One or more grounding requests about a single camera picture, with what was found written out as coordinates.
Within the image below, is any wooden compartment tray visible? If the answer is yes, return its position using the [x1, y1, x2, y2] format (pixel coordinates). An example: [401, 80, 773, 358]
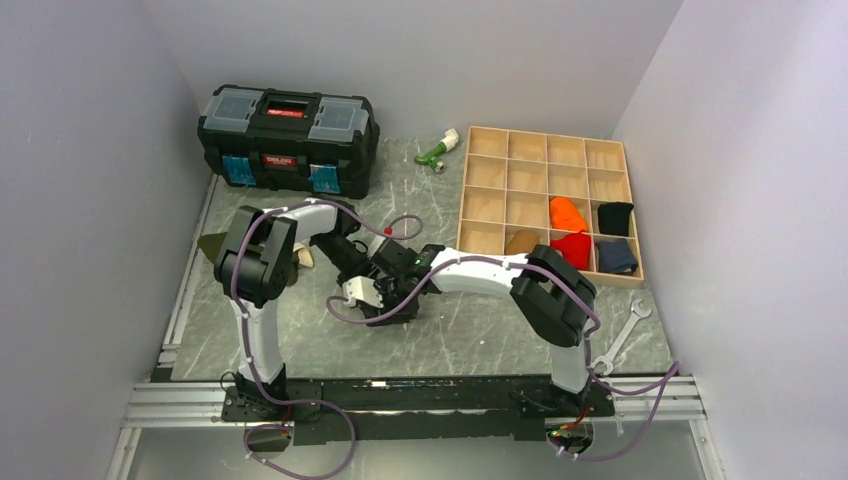
[457, 126, 645, 288]

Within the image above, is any black striped underwear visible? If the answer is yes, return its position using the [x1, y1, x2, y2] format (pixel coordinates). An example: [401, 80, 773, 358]
[371, 300, 419, 327]

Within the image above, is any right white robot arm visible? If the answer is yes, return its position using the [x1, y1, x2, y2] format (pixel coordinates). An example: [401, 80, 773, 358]
[370, 240, 600, 415]

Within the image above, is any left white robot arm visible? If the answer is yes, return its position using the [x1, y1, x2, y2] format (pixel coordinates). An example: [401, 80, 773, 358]
[213, 197, 419, 420]

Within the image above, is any brown rolled underwear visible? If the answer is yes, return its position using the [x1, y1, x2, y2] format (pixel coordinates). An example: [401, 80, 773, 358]
[504, 229, 541, 255]

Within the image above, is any orange rolled underwear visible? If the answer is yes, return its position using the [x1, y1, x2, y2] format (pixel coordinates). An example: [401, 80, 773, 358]
[549, 197, 589, 232]

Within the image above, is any olive green underwear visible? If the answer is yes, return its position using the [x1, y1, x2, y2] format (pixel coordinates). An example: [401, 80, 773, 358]
[197, 232, 314, 287]

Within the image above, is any red rolled underwear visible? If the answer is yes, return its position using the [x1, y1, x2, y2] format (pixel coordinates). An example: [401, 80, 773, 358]
[550, 232, 592, 271]

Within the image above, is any navy blue rolled underwear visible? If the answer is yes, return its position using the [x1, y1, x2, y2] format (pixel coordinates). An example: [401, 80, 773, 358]
[595, 238, 639, 275]

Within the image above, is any black rolled underwear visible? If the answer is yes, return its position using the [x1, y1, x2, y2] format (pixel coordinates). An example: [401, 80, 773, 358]
[597, 202, 634, 237]

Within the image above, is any green and white pipe fitting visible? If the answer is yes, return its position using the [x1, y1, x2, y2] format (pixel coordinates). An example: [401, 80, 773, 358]
[414, 128, 460, 174]

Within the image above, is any black plastic toolbox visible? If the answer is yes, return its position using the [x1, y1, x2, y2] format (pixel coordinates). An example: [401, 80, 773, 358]
[197, 84, 380, 199]

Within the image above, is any silver wrench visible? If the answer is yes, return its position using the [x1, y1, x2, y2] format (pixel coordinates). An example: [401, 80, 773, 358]
[591, 299, 652, 376]

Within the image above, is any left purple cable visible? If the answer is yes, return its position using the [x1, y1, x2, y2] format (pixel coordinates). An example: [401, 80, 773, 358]
[228, 198, 425, 480]

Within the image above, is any purple cable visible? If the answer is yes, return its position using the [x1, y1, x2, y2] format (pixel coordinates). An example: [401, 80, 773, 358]
[325, 254, 682, 464]
[228, 198, 425, 480]

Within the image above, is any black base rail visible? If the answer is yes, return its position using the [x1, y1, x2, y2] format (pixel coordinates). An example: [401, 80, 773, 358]
[220, 374, 615, 446]

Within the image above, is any aluminium frame rail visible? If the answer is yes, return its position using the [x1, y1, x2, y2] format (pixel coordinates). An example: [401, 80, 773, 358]
[105, 173, 230, 480]

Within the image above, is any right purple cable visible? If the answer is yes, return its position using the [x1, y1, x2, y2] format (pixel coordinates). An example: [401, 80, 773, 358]
[325, 254, 682, 464]

